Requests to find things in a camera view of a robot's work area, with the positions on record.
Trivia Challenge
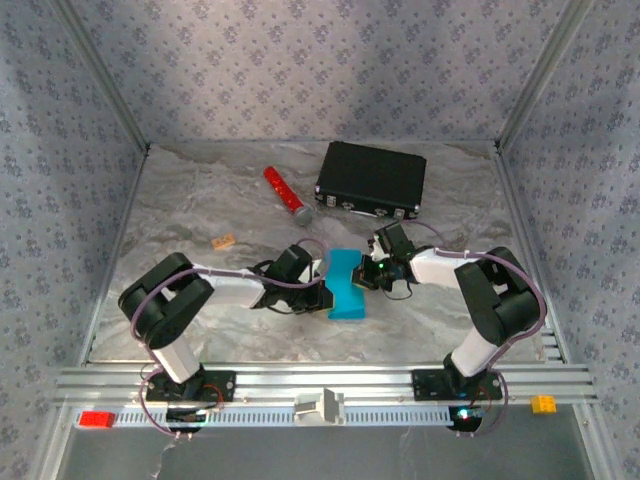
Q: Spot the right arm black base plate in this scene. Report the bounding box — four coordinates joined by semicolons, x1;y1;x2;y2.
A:
410;368;504;403

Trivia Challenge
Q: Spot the aluminium mounting rail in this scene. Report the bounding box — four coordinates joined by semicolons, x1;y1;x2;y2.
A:
53;363;600;407

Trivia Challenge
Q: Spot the black controller board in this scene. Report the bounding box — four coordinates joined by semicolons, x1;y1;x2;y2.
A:
448;405;485;434
166;407;209;432

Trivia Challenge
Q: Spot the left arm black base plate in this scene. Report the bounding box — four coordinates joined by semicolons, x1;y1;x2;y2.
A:
143;370;237;404

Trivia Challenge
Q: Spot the grey metal bracket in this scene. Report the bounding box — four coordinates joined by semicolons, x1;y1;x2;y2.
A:
293;387;347;427

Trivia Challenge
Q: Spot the red toy brick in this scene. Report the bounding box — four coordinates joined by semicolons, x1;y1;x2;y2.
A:
78;410;116;430

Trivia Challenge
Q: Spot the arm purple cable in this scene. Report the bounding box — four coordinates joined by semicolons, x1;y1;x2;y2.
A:
407;221;547;437
129;237;332;441

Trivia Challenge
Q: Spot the white slotted cable duct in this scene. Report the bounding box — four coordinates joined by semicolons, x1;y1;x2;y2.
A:
73;405;484;429

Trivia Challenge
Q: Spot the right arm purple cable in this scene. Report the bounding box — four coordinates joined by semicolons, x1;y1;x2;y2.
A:
407;221;547;437

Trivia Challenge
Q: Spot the aluminium corner post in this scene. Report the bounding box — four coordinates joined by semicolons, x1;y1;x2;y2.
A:
52;0;152;154
494;0;599;154

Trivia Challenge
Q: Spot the red tube with grey cap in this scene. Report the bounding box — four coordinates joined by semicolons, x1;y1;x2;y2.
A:
263;166;316;229

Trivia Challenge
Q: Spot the black hard case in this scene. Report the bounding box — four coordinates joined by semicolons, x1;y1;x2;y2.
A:
313;140;428;222

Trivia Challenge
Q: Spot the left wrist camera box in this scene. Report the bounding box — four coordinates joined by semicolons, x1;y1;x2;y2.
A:
299;257;327;282

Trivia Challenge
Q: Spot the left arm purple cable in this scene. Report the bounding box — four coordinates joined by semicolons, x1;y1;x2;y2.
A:
129;237;332;441

